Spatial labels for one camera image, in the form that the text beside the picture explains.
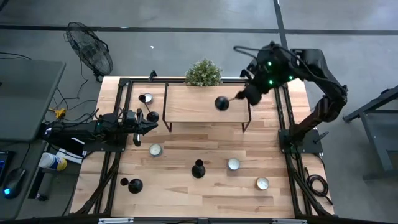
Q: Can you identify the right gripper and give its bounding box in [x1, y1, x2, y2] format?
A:
[235, 83, 265, 106]

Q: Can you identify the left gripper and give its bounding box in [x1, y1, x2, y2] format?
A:
[119, 108, 159, 146]

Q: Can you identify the blue patterned candle tin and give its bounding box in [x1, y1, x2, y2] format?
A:
[227, 157, 241, 171]
[149, 143, 163, 157]

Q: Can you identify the short black candlestick holder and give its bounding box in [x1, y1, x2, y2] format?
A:
[120, 177, 144, 195]

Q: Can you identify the copper candle tin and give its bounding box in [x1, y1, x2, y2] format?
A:
[256, 176, 271, 191]

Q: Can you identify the green potted plant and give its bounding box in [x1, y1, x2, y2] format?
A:
[185, 58, 223, 87]

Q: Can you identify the wooden shelf with black legs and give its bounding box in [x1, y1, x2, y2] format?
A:
[161, 81, 252, 133]

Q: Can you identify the yellow power plug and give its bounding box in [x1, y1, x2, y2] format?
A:
[48, 107, 67, 119]

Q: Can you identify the black floor fan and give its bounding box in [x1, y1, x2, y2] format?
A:
[63, 21, 114, 83]

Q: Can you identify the white wipes canister yellow lid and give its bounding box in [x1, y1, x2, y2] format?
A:
[37, 152, 68, 172]

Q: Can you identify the grey desk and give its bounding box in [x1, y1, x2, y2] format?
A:
[0, 139, 47, 220]
[0, 58, 67, 142]

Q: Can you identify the black computer mouse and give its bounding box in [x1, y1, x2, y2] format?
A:
[2, 167, 27, 200]

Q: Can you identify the grey metal stand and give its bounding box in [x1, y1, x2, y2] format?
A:
[343, 85, 398, 183]

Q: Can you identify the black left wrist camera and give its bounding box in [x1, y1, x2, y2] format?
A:
[124, 108, 137, 123]

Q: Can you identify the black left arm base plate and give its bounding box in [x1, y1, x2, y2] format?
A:
[83, 136, 127, 153]

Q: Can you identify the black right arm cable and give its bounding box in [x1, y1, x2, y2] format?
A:
[233, 43, 348, 94]

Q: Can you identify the black metal table frame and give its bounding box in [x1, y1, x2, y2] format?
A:
[70, 70, 335, 218]

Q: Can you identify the black floor cable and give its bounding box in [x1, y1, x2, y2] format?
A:
[51, 67, 100, 124]

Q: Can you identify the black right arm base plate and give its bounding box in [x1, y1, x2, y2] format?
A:
[278, 128, 324, 154]

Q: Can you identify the black lever handle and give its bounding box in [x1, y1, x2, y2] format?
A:
[312, 130, 330, 144]

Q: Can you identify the silver bracket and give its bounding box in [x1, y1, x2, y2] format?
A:
[98, 217, 134, 224]
[272, 218, 308, 224]

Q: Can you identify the coiled black cable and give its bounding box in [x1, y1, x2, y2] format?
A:
[303, 166, 334, 206]

